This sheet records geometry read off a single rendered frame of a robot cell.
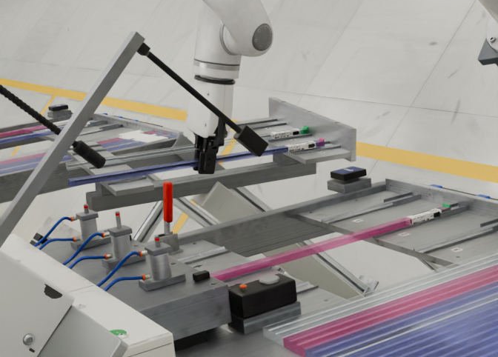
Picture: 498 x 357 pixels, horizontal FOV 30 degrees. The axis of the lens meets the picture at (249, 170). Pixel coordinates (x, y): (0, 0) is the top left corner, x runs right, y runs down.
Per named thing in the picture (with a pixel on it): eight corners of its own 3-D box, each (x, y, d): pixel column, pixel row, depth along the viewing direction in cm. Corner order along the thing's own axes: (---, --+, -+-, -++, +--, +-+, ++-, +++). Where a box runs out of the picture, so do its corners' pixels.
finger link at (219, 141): (214, 99, 166) (203, 118, 170) (224, 135, 162) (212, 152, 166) (220, 100, 166) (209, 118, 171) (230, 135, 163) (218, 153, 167)
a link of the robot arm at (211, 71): (185, 55, 169) (183, 72, 169) (205, 63, 161) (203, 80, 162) (227, 59, 172) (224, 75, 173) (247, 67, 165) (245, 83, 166)
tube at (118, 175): (321, 144, 182) (321, 139, 182) (324, 146, 181) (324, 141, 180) (68, 184, 161) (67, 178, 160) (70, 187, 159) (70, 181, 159)
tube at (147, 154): (304, 132, 192) (304, 127, 192) (308, 133, 191) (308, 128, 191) (66, 168, 171) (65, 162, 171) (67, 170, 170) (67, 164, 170)
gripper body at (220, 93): (185, 67, 170) (178, 127, 172) (208, 76, 161) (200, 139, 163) (222, 69, 173) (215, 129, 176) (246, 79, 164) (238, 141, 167)
